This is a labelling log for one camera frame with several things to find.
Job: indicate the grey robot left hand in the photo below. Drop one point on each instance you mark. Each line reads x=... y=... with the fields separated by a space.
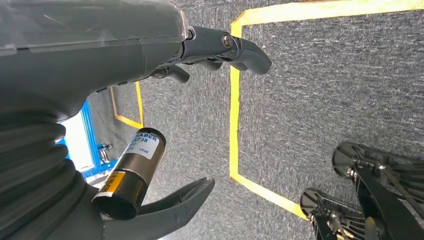
x=82 y=63

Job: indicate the blue metal shelf rack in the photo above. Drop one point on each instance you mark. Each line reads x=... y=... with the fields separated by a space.
x=91 y=139

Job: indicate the grey caster wheel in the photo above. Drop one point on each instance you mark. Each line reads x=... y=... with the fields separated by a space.
x=342 y=162
x=311 y=202

